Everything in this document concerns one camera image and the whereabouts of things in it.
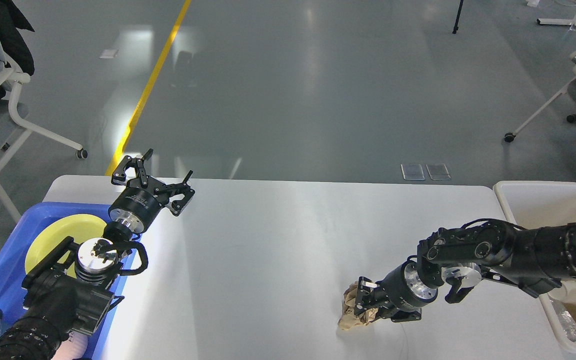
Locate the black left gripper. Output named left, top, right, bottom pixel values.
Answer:
left=108, top=148, right=195, bottom=234

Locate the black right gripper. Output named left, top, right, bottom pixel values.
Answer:
left=354, top=260, right=438, bottom=322

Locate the brown paper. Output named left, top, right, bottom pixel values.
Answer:
left=337, top=281, right=378, bottom=331

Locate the yellow plate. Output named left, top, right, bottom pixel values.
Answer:
left=24, top=214, right=106, bottom=274

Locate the pink mug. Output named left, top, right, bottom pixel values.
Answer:
left=54, top=331, right=89, bottom=360

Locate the clear plastic bag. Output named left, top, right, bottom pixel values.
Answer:
left=550, top=298, right=576, bottom=344

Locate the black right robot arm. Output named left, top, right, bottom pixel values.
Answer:
left=350, top=218, right=576, bottom=322

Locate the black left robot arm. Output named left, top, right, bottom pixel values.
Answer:
left=0, top=149, right=195, bottom=360

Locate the left floor outlet plate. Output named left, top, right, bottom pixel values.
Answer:
left=400, top=163, right=426, bottom=182

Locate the floor outlet plate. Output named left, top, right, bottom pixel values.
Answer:
left=425, top=163, right=451, bottom=182
left=400, top=163, right=426, bottom=182

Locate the right floor outlet plate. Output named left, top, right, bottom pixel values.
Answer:
left=425, top=163, right=451, bottom=182

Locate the white office chair left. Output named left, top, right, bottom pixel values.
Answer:
left=0, top=39, right=89, bottom=223

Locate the white plastic bin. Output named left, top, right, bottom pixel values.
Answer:
left=493, top=181, right=576, bottom=360

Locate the black tripod leg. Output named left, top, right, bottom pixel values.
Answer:
left=451, top=0, right=465, bottom=35

